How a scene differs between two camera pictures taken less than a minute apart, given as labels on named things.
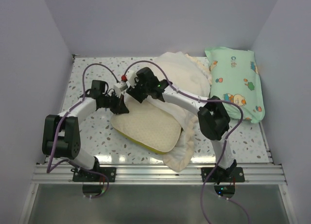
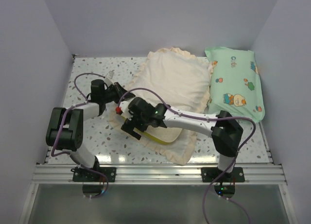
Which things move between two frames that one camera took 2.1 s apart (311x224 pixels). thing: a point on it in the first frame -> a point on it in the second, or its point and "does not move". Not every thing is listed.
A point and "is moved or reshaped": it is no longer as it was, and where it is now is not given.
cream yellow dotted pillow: (153, 123) is moved or reshaped
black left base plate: (79, 175) does not move
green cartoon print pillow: (234, 77) does not move
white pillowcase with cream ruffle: (183, 72) is moved or reshaped
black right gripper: (134, 92) -> (129, 125)
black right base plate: (237, 175) does not move
